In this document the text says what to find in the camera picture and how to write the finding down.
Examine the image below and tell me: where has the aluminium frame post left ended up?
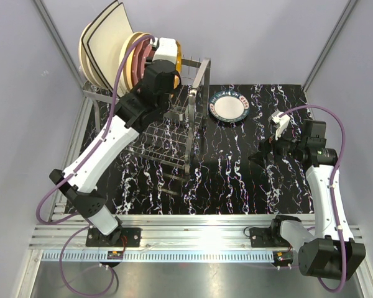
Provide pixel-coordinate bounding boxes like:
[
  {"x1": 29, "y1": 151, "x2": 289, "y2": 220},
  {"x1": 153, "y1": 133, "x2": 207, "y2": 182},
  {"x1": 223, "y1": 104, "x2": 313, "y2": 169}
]
[{"x1": 32, "y1": 0, "x2": 84, "y2": 87}]

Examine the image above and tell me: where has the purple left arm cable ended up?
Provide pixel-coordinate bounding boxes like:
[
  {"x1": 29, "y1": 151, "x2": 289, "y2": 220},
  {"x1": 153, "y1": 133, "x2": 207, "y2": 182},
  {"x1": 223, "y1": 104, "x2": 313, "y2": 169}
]
[{"x1": 35, "y1": 34, "x2": 158, "y2": 297}]

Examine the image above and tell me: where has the white plate teal rim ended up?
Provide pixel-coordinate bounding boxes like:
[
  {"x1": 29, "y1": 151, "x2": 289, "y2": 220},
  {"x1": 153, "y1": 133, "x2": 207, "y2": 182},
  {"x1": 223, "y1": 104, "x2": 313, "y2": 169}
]
[{"x1": 208, "y1": 91, "x2": 250, "y2": 123}]

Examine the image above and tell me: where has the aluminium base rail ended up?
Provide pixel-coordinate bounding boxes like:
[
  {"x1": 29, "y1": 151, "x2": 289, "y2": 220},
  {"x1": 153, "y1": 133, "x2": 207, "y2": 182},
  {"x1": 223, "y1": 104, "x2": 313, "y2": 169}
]
[{"x1": 27, "y1": 214, "x2": 366, "y2": 249}]

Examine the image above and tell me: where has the aluminium frame post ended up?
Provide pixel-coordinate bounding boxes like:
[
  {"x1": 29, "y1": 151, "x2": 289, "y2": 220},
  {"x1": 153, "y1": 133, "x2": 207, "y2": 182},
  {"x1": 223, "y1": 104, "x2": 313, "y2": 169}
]
[
  {"x1": 32, "y1": 0, "x2": 84, "y2": 87},
  {"x1": 302, "y1": 0, "x2": 359, "y2": 93}
]

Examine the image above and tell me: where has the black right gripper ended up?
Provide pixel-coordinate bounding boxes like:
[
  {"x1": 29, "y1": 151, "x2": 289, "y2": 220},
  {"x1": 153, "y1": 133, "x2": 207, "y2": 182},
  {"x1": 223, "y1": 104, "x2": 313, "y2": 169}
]
[{"x1": 248, "y1": 124, "x2": 306, "y2": 169}]

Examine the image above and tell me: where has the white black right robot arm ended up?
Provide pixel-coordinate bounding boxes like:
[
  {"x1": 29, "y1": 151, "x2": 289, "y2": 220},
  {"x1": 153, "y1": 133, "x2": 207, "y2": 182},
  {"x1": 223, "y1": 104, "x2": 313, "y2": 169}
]
[{"x1": 248, "y1": 117, "x2": 366, "y2": 281}]

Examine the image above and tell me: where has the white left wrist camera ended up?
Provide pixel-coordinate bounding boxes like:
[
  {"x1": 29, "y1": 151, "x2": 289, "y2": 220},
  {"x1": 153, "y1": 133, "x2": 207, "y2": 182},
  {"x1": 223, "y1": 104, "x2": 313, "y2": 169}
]
[{"x1": 150, "y1": 37, "x2": 178, "y2": 65}]

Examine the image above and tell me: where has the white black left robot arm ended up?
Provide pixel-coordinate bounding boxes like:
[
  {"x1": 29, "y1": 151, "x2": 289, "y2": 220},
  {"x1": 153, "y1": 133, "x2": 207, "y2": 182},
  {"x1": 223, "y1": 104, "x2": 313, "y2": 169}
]
[{"x1": 50, "y1": 60, "x2": 180, "y2": 246}]

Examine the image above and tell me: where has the yellow round plate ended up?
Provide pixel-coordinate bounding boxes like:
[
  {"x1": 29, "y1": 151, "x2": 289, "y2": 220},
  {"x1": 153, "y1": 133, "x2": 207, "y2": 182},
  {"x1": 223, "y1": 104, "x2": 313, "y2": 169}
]
[{"x1": 124, "y1": 32, "x2": 149, "y2": 91}]

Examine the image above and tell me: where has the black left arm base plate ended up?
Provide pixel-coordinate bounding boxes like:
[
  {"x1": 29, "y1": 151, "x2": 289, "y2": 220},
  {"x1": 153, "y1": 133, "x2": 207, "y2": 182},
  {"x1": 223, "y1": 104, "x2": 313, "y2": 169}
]
[{"x1": 86, "y1": 227, "x2": 142, "y2": 248}]

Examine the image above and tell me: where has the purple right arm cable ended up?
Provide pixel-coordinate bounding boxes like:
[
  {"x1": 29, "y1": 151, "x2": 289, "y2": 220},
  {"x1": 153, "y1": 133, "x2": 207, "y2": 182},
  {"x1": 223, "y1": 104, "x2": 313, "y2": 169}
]
[{"x1": 279, "y1": 104, "x2": 351, "y2": 292}]

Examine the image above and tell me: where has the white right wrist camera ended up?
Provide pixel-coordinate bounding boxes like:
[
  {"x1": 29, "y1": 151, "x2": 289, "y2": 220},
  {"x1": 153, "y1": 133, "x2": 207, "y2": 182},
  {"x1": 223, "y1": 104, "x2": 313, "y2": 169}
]
[{"x1": 268, "y1": 110, "x2": 290, "y2": 140}]

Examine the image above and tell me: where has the stainless steel dish rack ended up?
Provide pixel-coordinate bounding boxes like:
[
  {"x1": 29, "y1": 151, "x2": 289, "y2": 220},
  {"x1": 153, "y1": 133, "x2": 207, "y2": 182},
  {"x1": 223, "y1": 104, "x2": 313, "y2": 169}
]
[{"x1": 81, "y1": 55, "x2": 212, "y2": 181}]

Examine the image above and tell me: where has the pink dotted plate rear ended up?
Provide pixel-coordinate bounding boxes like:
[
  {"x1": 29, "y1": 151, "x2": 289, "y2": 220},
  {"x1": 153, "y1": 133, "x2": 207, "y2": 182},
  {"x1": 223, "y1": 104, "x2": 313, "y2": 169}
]
[{"x1": 131, "y1": 39, "x2": 150, "y2": 86}]

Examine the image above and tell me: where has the aluminium frame post right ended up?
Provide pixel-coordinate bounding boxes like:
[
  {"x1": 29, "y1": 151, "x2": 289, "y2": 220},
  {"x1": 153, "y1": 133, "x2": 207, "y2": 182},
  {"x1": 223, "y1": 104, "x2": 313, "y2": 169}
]
[{"x1": 302, "y1": 0, "x2": 359, "y2": 93}]

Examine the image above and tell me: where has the slotted cable duct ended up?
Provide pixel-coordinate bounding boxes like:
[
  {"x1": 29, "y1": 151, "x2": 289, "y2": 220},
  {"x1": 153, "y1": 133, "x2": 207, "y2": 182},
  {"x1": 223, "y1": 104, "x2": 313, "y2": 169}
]
[{"x1": 42, "y1": 250, "x2": 274, "y2": 263}]

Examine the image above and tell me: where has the orange dotted plate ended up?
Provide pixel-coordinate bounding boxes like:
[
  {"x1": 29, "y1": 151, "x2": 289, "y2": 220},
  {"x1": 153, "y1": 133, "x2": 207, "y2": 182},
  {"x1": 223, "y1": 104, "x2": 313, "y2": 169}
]
[{"x1": 174, "y1": 41, "x2": 182, "y2": 88}]

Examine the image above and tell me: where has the white round plate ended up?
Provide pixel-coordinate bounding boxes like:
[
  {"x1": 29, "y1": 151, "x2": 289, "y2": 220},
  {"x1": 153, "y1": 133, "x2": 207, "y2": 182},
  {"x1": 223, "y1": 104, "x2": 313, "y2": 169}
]
[{"x1": 117, "y1": 32, "x2": 144, "y2": 97}]

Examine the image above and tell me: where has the cream square plate black rim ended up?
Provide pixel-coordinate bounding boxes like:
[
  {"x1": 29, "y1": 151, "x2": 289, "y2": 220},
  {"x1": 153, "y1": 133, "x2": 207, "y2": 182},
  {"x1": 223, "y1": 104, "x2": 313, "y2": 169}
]
[{"x1": 81, "y1": 1, "x2": 133, "y2": 91}]

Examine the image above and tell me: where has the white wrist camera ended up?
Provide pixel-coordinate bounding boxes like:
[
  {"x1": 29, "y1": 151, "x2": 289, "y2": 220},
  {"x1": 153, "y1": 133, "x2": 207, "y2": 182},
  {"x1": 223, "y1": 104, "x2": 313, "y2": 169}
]
[
  {"x1": 150, "y1": 37, "x2": 178, "y2": 65},
  {"x1": 268, "y1": 110, "x2": 290, "y2": 140}
]

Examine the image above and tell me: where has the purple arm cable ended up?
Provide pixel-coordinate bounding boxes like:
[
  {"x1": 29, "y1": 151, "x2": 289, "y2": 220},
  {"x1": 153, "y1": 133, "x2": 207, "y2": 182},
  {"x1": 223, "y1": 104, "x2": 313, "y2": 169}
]
[
  {"x1": 279, "y1": 104, "x2": 351, "y2": 292},
  {"x1": 35, "y1": 34, "x2": 158, "y2": 297}
]

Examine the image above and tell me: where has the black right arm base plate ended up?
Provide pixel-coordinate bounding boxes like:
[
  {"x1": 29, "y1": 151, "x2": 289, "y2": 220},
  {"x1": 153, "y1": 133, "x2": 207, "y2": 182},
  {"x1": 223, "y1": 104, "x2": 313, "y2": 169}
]
[{"x1": 249, "y1": 227, "x2": 290, "y2": 248}]

